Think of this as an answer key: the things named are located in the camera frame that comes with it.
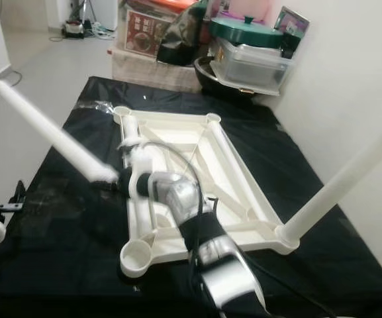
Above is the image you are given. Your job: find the black tablecloth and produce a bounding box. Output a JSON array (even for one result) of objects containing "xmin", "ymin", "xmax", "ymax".
[{"xmin": 0, "ymin": 76, "xmax": 382, "ymax": 318}]

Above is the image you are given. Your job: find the clear tape strip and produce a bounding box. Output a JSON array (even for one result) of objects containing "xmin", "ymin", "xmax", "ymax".
[{"xmin": 78, "ymin": 99, "xmax": 119, "ymax": 115}]

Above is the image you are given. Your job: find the beige cloth covered bench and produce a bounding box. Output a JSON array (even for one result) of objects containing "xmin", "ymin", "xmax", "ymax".
[{"xmin": 111, "ymin": 50, "xmax": 201, "ymax": 93}]

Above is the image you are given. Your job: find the large black basin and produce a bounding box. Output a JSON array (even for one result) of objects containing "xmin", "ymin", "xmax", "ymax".
[{"xmin": 194, "ymin": 56, "xmax": 277, "ymax": 100}]

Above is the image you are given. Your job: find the red printed carton box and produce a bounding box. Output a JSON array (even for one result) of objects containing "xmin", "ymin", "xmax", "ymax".
[{"xmin": 126, "ymin": 10, "xmax": 175, "ymax": 57}]

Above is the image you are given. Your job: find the black plastic bag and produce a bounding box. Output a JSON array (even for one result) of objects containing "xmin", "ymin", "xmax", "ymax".
[{"xmin": 158, "ymin": 3, "xmax": 215, "ymax": 66}]

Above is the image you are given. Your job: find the white cabinet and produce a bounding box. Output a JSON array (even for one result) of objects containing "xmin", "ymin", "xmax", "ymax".
[{"xmin": 91, "ymin": 0, "xmax": 119, "ymax": 30}]

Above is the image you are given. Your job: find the clear plastic storage box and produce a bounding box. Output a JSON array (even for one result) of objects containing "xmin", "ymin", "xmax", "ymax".
[{"xmin": 211, "ymin": 40, "xmax": 296, "ymax": 93}]

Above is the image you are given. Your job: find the green round pot lid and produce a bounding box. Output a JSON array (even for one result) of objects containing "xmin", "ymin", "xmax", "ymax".
[{"xmin": 211, "ymin": 17, "xmax": 284, "ymax": 48}]

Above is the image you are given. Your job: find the pink plastic container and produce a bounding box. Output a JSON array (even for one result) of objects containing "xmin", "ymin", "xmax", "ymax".
[{"xmin": 217, "ymin": 0, "xmax": 271, "ymax": 19}]

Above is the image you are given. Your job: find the silver framed picture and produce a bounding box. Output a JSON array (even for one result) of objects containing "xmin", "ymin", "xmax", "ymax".
[{"xmin": 273, "ymin": 7, "xmax": 310, "ymax": 40}]

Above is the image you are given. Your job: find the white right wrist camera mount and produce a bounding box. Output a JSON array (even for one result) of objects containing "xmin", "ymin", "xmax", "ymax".
[{"xmin": 123, "ymin": 142, "xmax": 155, "ymax": 199}]

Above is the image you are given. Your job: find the black floor cable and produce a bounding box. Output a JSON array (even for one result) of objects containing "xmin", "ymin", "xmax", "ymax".
[{"xmin": 0, "ymin": 70, "xmax": 23, "ymax": 99}]

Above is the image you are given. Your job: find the teal coiled cable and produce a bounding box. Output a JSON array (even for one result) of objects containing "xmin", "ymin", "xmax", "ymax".
[{"xmin": 86, "ymin": 25, "xmax": 113, "ymax": 42}]

